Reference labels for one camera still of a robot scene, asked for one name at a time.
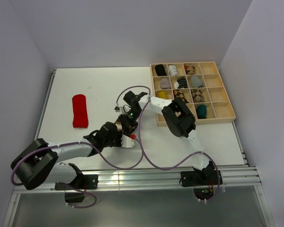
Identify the brown striped sock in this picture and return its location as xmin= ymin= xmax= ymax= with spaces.
xmin=115 ymin=119 xmax=123 ymax=131

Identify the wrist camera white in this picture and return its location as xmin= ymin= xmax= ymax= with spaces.
xmin=121 ymin=135 xmax=136 ymax=148
xmin=114 ymin=106 xmax=121 ymax=112

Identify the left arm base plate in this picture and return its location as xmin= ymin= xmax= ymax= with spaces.
xmin=67 ymin=175 xmax=98 ymax=190

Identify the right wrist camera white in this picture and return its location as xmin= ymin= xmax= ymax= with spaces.
xmin=114 ymin=106 xmax=121 ymax=112

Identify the rolled brown argyle sock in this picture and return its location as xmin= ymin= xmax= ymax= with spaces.
xmin=173 ymin=90 xmax=189 ymax=104

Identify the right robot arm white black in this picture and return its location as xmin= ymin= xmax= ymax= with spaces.
xmin=116 ymin=91 xmax=215 ymax=184

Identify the rolled yellow sock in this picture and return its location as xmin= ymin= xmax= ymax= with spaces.
xmin=157 ymin=91 xmax=168 ymax=99

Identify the rolled black striped sock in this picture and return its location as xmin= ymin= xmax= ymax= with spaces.
xmin=174 ymin=77 xmax=188 ymax=89

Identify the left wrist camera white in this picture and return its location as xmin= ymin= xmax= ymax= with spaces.
xmin=121 ymin=135 xmax=136 ymax=148

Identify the dark green reindeer sock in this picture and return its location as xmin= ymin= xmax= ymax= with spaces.
xmin=196 ymin=105 xmax=207 ymax=119

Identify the rolled grey beige sock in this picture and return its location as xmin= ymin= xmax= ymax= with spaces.
xmin=160 ymin=78 xmax=171 ymax=89

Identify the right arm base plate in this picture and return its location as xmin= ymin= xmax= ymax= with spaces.
xmin=179 ymin=171 xmax=223 ymax=187

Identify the rolled white striped sock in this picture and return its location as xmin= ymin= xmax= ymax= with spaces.
xmin=168 ymin=65 xmax=178 ymax=76

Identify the wooden compartment tray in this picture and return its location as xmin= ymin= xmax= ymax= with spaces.
xmin=150 ymin=61 xmax=236 ymax=125

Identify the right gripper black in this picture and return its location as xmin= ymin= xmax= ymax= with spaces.
xmin=118 ymin=109 xmax=143 ymax=135

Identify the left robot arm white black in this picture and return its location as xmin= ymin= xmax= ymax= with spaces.
xmin=10 ymin=122 xmax=130 ymax=190

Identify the rolled orange argyle sock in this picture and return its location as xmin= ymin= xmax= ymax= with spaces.
xmin=184 ymin=64 xmax=195 ymax=75

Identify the rolled dark argyle sock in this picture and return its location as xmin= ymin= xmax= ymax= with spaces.
xmin=191 ymin=89 xmax=205 ymax=103

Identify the aluminium frame rail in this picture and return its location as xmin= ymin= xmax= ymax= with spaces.
xmin=83 ymin=166 xmax=262 ymax=192

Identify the red sock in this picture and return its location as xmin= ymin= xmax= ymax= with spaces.
xmin=72 ymin=94 xmax=89 ymax=128

